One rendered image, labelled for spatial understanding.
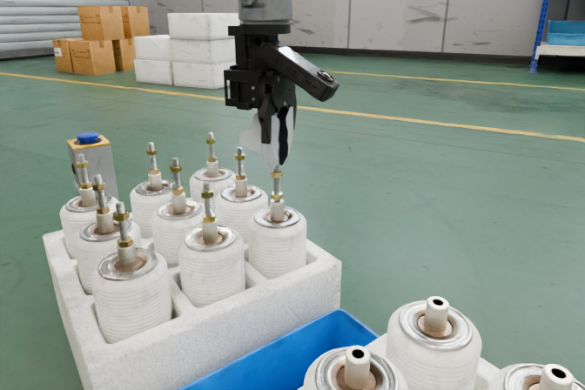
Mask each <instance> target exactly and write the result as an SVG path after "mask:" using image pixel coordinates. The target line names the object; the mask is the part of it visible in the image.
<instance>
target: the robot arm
mask: <svg viewBox="0 0 585 390"><path fill-rule="evenodd" d="M238 15H239V20H240V21H243V23H242V24H239V25H238V26H228V36H234V39H235V58H236V64H235V65H230V68H229V69H227V70H223V71H224V86H225V106H233V107H237V109H239V110H247V111H249V110H251V109H252V108H255V109H258V111H257V112H256V113H255V114H254V115H253V117H252V128H251V129H249V130H247V131H243V132H241V133H240V135H239V142H240V143H241V145H242V146H244V147H245V148H247V149H249V150H251V151H255V152H257V153H258V154H260V155H262V156H263V159H264V163H265V166H266V169H267V172H270V173H272V171H273V170H274V168H275V166H276V165H277V163H278V162H279V164H280V165H283V164H284V163H285V162H286V160H287V158H288V156H289V153H290V150H291V145H292V141H293V130H294V129H295V120H296V112H297V98H296V92H295V84H296V85H298V86H299V87H300V88H302V89H303V90H305V91H306V92H307V93H308V94H309V95H311V96H312V97H313V98H316V99H317V100H319V101H320V102H325V101H327V100H328V99H329V98H332V97H333V95H334V93H335V92H336V90H337V89H338V88H339V86H340V83H339V82H338V81H337V80H335V78H334V77H333V76H331V75H330V74H329V73H327V72H325V71H323V70H321V69H319V68H318V67H316V66H315V65H314V64H312V63H310V62H309V61H307V60H306V59H304V58H303V57H302V56H301V55H299V54H298V53H296V52H295V51H293V50H291V49H290V48H288V47H287V46H286V45H284V44H283V43H281V42H280V41H279V40H278V34H289V33H291V24H289V23H288V21H290V20H292V19H293V0H238ZM227 80H229V82H230V98H228V90H227ZM278 148H279V159H278Z"/></svg>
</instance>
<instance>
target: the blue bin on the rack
mask: <svg viewBox="0 0 585 390"><path fill-rule="evenodd" d="M547 44H548V45H567V46H585V21H548V34H547Z"/></svg>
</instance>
